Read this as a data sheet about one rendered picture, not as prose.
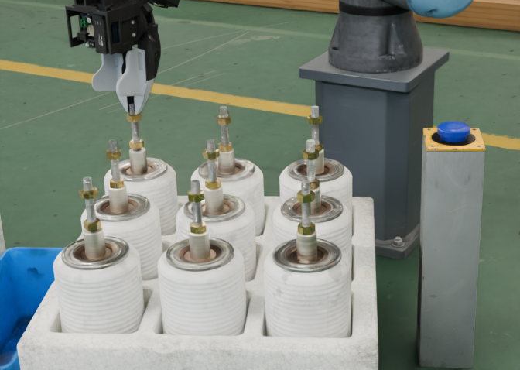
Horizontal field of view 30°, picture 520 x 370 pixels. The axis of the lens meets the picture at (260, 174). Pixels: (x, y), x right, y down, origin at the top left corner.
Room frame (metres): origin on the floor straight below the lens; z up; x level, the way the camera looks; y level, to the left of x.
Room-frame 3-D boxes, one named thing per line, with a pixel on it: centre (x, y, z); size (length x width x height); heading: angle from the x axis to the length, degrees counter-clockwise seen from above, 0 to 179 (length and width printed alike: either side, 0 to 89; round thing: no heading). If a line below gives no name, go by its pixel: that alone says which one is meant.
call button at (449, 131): (1.11, -0.24, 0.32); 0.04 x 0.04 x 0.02
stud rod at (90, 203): (0.96, 0.19, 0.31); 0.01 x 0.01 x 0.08
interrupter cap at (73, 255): (0.96, 0.19, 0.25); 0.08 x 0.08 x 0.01
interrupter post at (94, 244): (0.96, 0.19, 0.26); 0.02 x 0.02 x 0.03
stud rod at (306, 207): (0.94, -0.05, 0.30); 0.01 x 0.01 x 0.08
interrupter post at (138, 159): (1.20, 0.16, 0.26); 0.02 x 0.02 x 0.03
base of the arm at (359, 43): (1.50, -0.19, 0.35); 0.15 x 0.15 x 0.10
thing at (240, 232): (1.07, 0.06, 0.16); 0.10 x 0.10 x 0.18
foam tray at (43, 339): (1.07, 0.06, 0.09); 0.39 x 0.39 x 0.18; 84
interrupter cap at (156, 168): (1.20, 0.16, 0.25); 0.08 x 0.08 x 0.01
